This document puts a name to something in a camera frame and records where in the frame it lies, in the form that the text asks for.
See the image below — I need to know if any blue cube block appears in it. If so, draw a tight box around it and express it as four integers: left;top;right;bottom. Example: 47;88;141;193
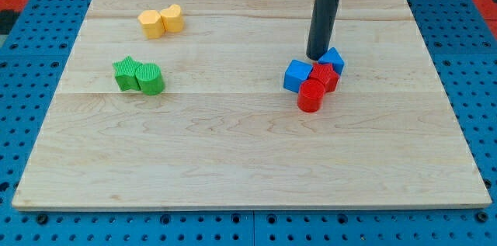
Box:
283;59;312;93

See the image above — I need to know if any green cylinder block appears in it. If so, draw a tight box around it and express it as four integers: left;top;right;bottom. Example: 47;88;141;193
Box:
135;63;165;95

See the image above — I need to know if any yellow heart block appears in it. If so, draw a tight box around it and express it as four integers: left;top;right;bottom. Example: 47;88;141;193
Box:
159;4;184;33

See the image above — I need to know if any light wooden board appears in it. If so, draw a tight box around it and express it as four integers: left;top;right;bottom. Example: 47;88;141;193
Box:
12;0;492;212

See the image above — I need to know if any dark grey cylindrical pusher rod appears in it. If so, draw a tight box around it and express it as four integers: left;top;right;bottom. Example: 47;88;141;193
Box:
306;0;339;61

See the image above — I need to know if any blue triangle block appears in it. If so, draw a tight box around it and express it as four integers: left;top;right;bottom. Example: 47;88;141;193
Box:
318;47;345;75

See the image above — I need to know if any red star block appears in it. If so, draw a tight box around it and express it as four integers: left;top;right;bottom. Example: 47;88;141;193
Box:
308;63;340;92

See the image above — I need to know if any red cylinder block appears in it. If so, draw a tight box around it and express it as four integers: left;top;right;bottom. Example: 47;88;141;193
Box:
297;79;326;113

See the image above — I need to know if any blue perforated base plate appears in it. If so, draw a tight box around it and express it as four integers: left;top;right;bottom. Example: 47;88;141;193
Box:
1;0;496;245

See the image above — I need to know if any yellow hexagon block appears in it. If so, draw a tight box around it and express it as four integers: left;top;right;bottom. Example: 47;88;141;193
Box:
137;10;165;39

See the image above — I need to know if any green star block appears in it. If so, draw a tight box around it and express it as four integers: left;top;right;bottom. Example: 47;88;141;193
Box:
113;56;143;92

